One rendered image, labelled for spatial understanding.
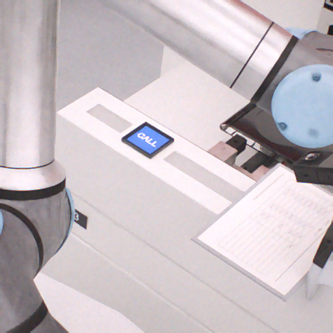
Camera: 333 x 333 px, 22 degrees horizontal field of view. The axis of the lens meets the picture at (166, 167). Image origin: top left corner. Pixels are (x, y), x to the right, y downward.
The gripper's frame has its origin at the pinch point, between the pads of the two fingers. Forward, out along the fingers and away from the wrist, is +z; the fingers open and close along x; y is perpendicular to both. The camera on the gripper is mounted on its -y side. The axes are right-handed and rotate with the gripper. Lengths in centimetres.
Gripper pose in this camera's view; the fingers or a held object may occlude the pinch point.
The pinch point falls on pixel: (332, 265)
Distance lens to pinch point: 115.0
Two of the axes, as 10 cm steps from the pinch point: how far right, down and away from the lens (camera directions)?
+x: 6.2, -4.7, 6.3
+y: 7.7, 4.8, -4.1
